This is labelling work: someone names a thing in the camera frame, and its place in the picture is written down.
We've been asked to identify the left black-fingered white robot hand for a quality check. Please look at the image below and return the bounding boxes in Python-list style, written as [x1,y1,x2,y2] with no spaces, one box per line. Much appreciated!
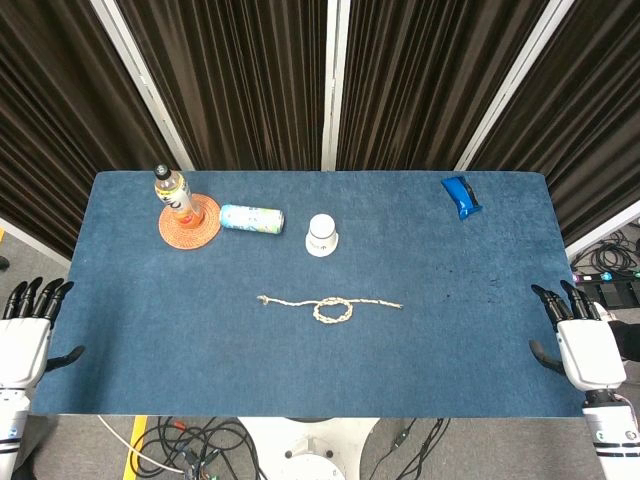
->
[0,277,86,389]

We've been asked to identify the right black-fingered white robot hand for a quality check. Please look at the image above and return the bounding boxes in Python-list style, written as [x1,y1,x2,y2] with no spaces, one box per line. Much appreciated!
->
[528,279,628,396]

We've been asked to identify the beige braided rope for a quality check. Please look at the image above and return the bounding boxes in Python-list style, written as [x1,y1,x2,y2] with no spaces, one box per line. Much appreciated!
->
[256,294,405,327]

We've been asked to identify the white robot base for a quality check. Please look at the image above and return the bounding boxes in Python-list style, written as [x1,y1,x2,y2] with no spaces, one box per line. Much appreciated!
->
[237,417,379,480]

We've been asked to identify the black trouser leg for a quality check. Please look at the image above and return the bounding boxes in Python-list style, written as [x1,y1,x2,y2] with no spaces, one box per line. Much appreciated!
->
[607,321,640,362]

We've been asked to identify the blue felt table cloth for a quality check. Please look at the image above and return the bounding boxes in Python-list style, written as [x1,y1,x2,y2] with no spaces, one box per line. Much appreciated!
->
[30,170,609,419]

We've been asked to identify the blue snack packet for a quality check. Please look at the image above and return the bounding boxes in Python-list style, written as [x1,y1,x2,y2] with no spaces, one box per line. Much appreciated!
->
[440,175,485,221]

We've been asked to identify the orange woven round coaster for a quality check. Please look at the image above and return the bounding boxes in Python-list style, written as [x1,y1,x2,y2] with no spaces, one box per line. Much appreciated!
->
[158,192,223,250]

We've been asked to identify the clear bottle with orange drink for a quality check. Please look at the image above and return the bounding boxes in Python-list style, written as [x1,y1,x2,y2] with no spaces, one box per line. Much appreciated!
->
[152,163,201,226]

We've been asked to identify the dark brown pleated curtain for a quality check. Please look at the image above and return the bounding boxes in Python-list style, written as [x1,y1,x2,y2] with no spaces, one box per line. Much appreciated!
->
[335,0,551,172]
[0,0,176,261]
[469,0,640,247]
[114,0,331,172]

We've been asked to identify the light green drink can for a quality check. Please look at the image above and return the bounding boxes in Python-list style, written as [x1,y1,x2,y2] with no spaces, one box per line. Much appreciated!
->
[219,202,286,235]

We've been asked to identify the white paper cup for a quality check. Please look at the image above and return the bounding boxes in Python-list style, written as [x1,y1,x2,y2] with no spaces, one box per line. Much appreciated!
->
[305,213,340,258]

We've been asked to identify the coiled black cables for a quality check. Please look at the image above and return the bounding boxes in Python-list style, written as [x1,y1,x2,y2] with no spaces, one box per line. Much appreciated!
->
[572,227,640,275]

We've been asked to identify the white floor cable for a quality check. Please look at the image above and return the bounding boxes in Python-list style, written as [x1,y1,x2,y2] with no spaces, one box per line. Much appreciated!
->
[97,415,187,475]

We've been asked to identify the black floor cable bundle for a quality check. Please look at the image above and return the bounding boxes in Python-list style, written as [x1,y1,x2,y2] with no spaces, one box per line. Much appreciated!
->
[132,417,269,480]

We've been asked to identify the black cable with inline plug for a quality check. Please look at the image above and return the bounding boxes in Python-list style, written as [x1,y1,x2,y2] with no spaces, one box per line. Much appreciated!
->
[367,417,451,480]

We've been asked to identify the white partition frame post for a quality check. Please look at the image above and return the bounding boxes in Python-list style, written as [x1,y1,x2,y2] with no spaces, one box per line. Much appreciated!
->
[321,0,351,172]
[89,0,196,172]
[453,0,576,172]

